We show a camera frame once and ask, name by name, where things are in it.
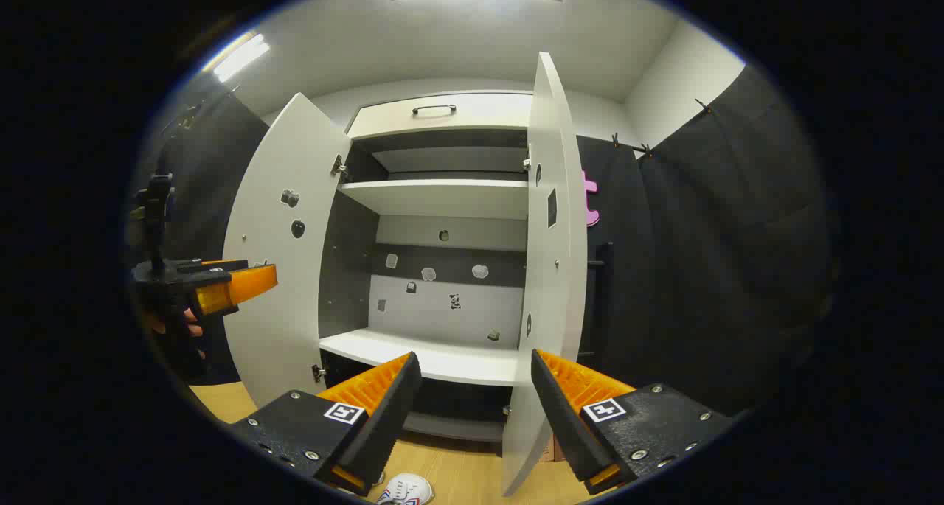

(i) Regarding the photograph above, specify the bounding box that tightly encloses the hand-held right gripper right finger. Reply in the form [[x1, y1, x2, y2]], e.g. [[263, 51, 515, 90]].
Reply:
[[531, 349, 735, 495]]

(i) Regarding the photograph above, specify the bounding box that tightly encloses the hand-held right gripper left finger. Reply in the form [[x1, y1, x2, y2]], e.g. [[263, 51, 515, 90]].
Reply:
[[229, 352, 423, 497]]

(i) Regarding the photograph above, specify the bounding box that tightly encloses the grey shoe cabinet door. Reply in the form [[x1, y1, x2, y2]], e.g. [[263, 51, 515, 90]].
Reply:
[[221, 92, 353, 410], [501, 52, 589, 497]]

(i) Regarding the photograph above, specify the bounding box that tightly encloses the white striped shoe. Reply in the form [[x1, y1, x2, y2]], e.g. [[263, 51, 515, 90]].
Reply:
[[376, 473, 434, 505]]

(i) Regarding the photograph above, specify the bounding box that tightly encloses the grey shoe cabinet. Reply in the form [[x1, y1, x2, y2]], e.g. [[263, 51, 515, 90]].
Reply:
[[317, 91, 535, 443]]

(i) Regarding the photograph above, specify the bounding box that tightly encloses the grey cabinet drawer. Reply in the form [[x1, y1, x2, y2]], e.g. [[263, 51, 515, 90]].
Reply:
[[347, 92, 533, 141]]

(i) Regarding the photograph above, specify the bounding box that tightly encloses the long ceiling light strip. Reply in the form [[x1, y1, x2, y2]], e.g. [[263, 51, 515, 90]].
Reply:
[[212, 33, 271, 83]]

